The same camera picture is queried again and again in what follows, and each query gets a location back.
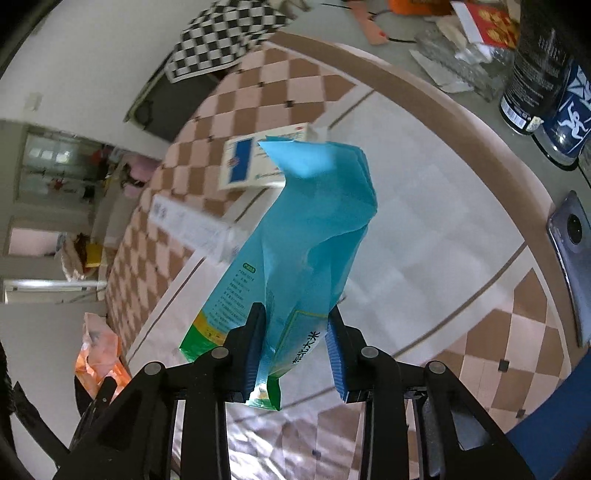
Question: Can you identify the clear glass ashtray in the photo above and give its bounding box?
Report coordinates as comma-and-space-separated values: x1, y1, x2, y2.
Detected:
415, 30, 514, 101

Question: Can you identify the grey smartphone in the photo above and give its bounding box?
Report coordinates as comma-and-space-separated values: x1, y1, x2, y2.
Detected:
547, 190, 591, 347

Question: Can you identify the orange plastic bag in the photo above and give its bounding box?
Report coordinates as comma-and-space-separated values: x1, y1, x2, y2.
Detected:
74, 312, 131, 399

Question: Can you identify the black labelled bottle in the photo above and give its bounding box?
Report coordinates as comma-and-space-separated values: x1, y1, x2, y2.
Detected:
499, 1, 570, 135

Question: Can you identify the blue white cup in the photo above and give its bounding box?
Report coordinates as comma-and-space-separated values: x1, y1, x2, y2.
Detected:
534, 60, 590, 171

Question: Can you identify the red gold envelope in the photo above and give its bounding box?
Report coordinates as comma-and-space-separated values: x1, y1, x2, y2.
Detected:
451, 1, 519, 50

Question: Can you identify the white blue medicine box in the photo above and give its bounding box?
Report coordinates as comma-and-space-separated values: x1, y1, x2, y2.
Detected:
217, 122, 329, 191

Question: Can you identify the black white checkered cloth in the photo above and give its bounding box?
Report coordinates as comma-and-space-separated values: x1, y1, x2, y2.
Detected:
164, 1, 290, 83

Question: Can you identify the white long flat box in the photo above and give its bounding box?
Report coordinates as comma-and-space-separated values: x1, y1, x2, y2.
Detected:
148, 195, 249, 264

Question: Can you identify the teal blue snack bag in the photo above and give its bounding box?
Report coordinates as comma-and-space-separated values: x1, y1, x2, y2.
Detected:
179, 137, 378, 411

